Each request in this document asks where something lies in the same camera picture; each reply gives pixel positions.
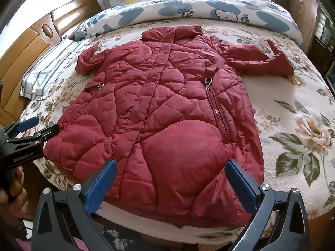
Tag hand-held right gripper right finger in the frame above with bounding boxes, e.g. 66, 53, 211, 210
224, 159, 311, 251

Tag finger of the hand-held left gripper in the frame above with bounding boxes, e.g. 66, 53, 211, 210
14, 117, 40, 133
39, 124, 61, 144

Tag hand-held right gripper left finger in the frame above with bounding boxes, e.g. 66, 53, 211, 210
30, 159, 118, 251

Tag red quilted jacket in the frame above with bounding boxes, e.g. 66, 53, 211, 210
43, 25, 295, 227

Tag person's left hand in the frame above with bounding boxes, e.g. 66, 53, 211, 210
0, 166, 28, 211

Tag striped pillow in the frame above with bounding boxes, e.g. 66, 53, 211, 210
22, 39, 98, 101

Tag wooden headboard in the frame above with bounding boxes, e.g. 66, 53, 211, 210
0, 0, 101, 126

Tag floral bed blanket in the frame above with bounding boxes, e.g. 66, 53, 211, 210
19, 18, 335, 251

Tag green boxes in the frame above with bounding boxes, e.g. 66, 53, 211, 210
314, 12, 334, 41

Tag wooden cabinet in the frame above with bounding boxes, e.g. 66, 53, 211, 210
267, 0, 325, 55

